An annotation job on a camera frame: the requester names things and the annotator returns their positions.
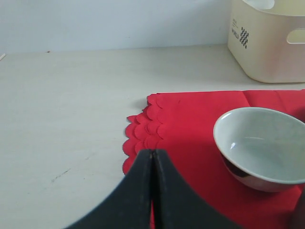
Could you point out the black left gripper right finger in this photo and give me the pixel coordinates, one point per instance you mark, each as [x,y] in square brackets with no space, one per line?
[176,205]

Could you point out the red cloth placemat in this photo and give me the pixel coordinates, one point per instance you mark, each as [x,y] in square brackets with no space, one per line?
[182,124]

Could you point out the cream plastic bin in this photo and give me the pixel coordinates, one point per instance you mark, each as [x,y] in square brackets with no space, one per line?
[266,37]

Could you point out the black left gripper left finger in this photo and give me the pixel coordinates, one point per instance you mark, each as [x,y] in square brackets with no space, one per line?
[129,205]

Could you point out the grey ceramic bowl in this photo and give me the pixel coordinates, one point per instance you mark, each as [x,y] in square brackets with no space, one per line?
[262,148]

